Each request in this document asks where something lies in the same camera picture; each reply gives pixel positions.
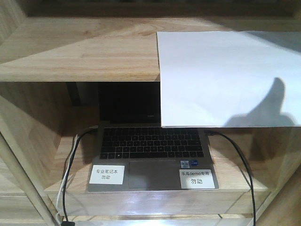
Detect white cable left of laptop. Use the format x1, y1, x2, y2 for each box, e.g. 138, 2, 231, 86
55, 125, 99, 226

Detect grey laptop computer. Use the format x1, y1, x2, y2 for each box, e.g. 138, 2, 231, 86
87, 82, 219, 193

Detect white paper sheets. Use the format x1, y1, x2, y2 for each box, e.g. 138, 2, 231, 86
157, 31, 301, 128

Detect white label sticker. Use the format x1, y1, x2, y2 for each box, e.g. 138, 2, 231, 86
89, 165, 125, 185
179, 169, 215, 189

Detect black cable right of laptop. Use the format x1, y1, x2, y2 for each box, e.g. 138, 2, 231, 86
204, 129, 257, 226

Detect right white label sticker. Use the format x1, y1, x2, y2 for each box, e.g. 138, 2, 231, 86
179, 169, 215, 189

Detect wooden shelf unit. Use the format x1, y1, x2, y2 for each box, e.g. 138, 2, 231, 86
0, 0, 301, 226

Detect black cable of laptop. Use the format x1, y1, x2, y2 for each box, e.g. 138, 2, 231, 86
62, 128, 99, 226
204, 129, 257, 226

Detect left white label sticker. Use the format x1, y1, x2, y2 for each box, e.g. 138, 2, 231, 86
89, 165, 125, 185

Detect black cable left of laptop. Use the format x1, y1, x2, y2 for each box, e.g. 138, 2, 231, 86
62, 128, 99, 226

